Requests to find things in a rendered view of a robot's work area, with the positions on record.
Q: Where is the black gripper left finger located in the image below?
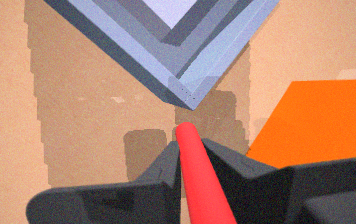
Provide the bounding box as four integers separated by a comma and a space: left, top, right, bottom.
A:
26, 141, 181, 224

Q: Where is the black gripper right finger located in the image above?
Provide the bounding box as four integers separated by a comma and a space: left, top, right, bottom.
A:
201, 138, 356, 224

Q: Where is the red peg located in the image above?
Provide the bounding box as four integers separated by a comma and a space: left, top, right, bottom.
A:
175, 122, 236, 224

